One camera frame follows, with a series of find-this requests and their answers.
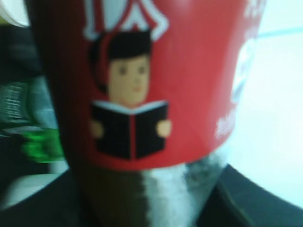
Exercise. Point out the cola bottle red label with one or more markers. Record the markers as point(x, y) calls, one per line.
point(145, 94)

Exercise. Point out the green sprite bottle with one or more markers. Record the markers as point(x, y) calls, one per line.
point(43, 146)

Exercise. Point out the clear water bottle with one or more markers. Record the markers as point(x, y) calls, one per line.
point(26, 106)

